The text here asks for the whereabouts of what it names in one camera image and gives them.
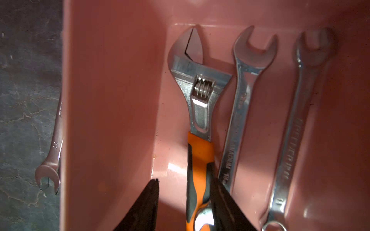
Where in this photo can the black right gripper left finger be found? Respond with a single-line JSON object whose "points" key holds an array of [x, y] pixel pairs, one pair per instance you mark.
{"points": [[142, 216]]}

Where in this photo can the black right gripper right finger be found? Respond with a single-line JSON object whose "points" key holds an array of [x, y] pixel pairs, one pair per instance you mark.
{"points": [[226, 213]]}

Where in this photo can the silver combination wrench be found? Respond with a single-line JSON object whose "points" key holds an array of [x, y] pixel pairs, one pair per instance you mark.
{"points": [[50, 167]]}

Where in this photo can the orange handled adjustable wrench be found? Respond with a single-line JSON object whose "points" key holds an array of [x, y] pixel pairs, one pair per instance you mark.
{"points": [[201, 86]]}

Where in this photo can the silver open-end wrench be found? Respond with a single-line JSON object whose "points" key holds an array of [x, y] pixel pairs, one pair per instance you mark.
{"points": [[250, 64]]}

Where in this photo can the pink plastic storage box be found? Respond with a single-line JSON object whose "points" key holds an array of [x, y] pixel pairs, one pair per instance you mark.
{"points": [[126, 120]]}

